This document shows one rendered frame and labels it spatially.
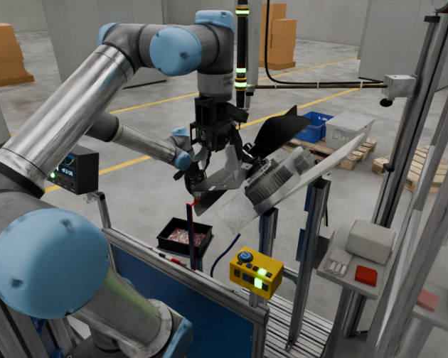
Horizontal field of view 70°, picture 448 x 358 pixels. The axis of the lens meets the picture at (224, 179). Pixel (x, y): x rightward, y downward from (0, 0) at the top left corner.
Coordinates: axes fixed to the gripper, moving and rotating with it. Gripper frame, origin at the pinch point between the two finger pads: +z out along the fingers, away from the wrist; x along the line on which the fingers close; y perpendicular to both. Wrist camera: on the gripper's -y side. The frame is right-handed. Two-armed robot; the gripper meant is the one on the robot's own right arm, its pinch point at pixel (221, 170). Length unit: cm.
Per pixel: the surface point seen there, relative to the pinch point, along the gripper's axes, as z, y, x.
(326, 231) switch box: 64, -73, 13
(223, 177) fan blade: 26.6, -35.5, -23.0
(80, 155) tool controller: 23, -12, -82
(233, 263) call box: 40.9, -9.7, -1.8
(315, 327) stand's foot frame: 140, -77, 17
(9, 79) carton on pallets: 136, -296, -786
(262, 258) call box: 40.7, -17.4, 5.2
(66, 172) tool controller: 32, -8, -90
